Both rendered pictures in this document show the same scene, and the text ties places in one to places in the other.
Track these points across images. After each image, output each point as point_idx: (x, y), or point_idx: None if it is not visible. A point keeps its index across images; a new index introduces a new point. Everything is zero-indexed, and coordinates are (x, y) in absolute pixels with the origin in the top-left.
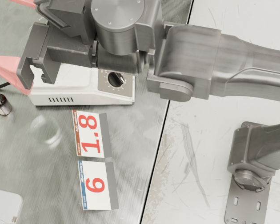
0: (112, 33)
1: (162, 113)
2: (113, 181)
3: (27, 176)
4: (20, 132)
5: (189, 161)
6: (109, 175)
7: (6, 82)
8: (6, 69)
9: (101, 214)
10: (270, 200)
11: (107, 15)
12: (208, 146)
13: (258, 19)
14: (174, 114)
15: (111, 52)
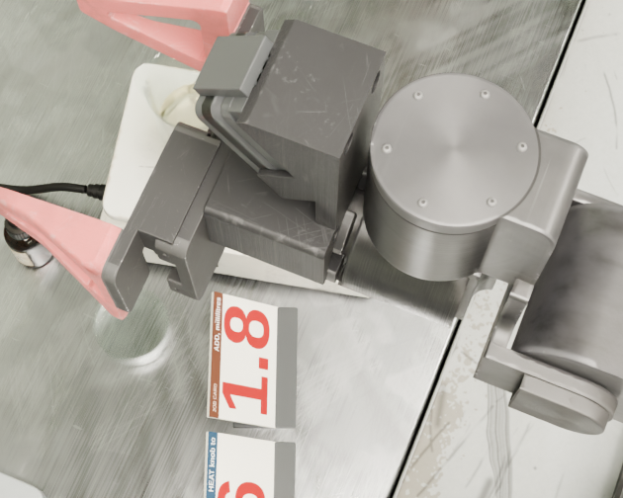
0: (423, 231)
1: (444, 333)
2: (288, 495)
3: (67, 442)
4: (67, 320)
5: (494, 475)
6: (280, 478)
7: (51, 184)
8: (74, 257)
9: None
10: None
11: (419, 175)
12: (550, 445)
13: None
14: (472, 343)
15: (399, 267)
